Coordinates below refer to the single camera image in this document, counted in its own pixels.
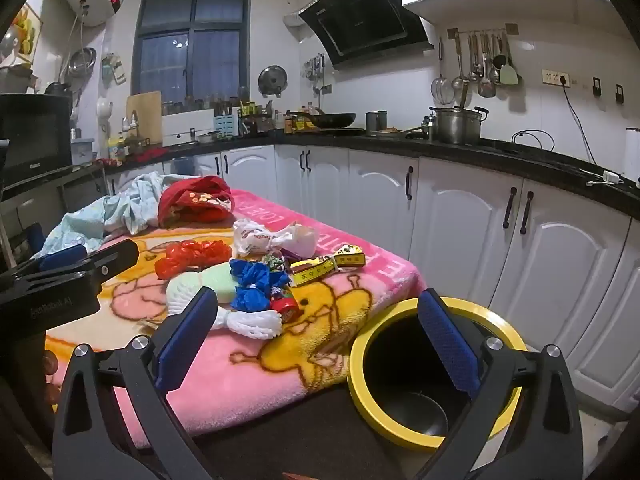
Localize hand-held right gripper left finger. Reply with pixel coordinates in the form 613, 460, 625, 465
52, 287, 221, 480

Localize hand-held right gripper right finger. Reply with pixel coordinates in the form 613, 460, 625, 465
417, 289, 587, 480

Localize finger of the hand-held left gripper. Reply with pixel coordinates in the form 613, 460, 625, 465
10, 244, 87, 277
30, 238, 140, 283

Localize green bow-shaped sponge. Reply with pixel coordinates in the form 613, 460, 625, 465
165, 264, 242, 317

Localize white foam net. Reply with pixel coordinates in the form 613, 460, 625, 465
212, 306, 283, 342

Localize red plastic wrapper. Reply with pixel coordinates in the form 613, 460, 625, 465
154, 239, 234, 280

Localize yellow-rimmed black bin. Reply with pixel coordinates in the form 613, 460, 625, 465
348, 296, 528, 453

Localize blue wrapper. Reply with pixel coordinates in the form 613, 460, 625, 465
229, 258, 292, 312

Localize red snack wrapper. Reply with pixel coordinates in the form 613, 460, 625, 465
270, 294, 299, 322

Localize dark green candy wrapper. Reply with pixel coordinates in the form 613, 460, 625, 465
257, 254, 291, 273

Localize white printed plastic wrapper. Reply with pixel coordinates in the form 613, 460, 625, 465
233, 219, 317, 257

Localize small yellow box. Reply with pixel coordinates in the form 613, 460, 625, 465
332, 245, 367, 270

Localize long yellow box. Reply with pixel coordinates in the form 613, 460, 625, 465
290, 255, 337, 287

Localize light blue cloth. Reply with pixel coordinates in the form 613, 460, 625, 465
37, 171, 201, 260

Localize red embroidered cloth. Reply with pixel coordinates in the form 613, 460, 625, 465
157, 175, 236, 228

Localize red dishcloth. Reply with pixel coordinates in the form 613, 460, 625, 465
97, 147, 168, 166

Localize light blue plastic container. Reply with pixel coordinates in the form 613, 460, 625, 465
70, 137, 96, 166

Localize white lower cabinets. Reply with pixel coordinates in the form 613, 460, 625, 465
107, 142, 640, 411

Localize pink printed blanket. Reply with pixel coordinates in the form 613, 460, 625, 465
45, 187, 426, 451

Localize black microwave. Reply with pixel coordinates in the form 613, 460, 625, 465
0, 94, 73, 176

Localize wooden cutting board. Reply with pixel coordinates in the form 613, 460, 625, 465
126, 91, 163, 146

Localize white hanging scoop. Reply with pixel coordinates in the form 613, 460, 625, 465
96, 96, 113, 133

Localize row of glass jars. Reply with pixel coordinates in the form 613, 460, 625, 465
162, 94, 251, 116

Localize hanging dish brushes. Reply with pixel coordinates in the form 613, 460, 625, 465
102, 55, 126, 85

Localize hanging steel bowl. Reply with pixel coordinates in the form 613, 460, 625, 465
67, 47, 97, 78

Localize dark framed window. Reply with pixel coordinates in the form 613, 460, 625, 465
132, 0, 251, 106

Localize black countertop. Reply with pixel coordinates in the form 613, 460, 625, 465
100, 127, 640, 206

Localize steel stockpot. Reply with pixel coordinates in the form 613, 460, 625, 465
429, 106, 490, 145

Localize group of seasoning bottles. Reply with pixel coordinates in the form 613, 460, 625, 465
240, 101, 321, 134

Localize steel pot lid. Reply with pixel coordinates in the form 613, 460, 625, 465
258, 65, 289, 96

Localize black wok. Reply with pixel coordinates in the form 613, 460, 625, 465
287, 110, 357, 129

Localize row of hanging kitchen utensils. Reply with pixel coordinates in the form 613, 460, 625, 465
431, 27, 523, 106

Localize black range hood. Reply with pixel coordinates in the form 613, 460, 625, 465
298, 0, 435, 72

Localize wall picture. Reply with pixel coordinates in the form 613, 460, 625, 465
10, 5, 43, 58

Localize black power cable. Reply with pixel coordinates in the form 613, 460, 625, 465
512, 77, 598, 166

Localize wall knife holder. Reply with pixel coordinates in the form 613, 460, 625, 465
307, 55, 328, 96

